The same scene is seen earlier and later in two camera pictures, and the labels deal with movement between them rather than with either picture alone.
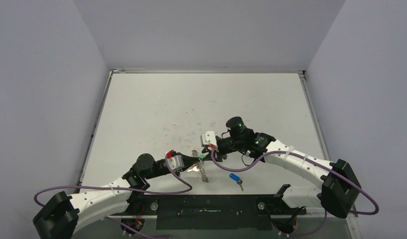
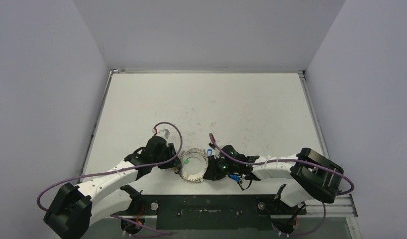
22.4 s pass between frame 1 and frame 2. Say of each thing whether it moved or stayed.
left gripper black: moved
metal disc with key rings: moved
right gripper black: moved
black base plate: stayed
